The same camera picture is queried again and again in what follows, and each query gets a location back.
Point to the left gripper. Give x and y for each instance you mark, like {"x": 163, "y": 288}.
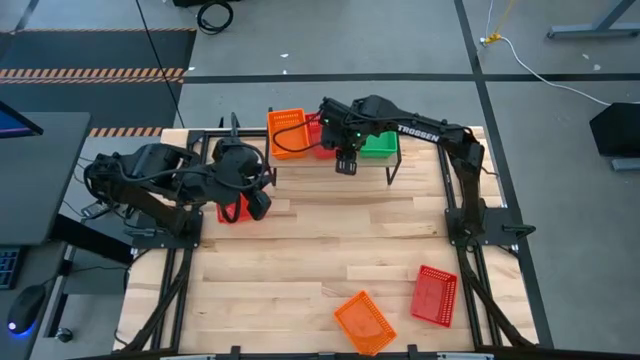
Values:
{"x": 237, "y": 165}

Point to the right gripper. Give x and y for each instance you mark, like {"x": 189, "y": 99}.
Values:
{"x": 340, "y": 127}

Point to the red plastic basket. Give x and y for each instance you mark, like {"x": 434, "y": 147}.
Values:
{"x": 434, "y": 296}
{"x": 313, "y": 125}
{"x": 244, "y": 210}

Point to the green plastic basket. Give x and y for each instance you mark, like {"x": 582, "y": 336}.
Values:
{"x": 380, "y": 146}

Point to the orange plastic basket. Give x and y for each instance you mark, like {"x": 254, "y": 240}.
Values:
{"x": 290, "y": 127}
{"x": 365, "y": 325}

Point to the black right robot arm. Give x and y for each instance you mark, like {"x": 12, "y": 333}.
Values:
{"x": 452, "y": 136}

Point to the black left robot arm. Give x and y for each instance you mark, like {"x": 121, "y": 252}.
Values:
{"x": 145, "y": 165}

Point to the wooden shelf with black legs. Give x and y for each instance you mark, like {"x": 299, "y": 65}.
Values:
{"x": 300, "y": 163}

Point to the hazard-striped black floor mat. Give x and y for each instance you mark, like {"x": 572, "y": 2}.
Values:
{"x": 100, "y": 105}
{"x": 100, "y": 50}

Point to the yellow power plug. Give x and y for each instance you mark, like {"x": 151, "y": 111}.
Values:
{"x": 492, "y": 38}

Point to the black desk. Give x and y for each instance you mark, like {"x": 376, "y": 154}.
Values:
{"x": 45, "y": 190}

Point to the black caster wheel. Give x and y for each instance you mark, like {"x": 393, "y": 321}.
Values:
{"x": 64, "y": 335}

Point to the black computer mouse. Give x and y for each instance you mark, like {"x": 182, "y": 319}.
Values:
{"x": 25, "y": 307}

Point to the black keyboard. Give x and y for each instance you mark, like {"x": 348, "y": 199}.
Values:
{"x": 7, "y": 267}

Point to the black computer monitor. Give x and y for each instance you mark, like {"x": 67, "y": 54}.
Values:
{"x": 12, "y": 125}

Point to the black equipment box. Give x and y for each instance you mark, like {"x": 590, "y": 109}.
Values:
{"x": 617, "y": 130}

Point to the grey metal table base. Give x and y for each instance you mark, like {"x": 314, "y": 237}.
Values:
{"x": 590, "y": 31}

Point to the black aluminium frame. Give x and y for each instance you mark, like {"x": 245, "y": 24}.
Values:
{"x": 194, "y": 134}

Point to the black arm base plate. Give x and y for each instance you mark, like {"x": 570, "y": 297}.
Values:
{"x": 500, "y": 230}
{"x": 150, "y": 241}

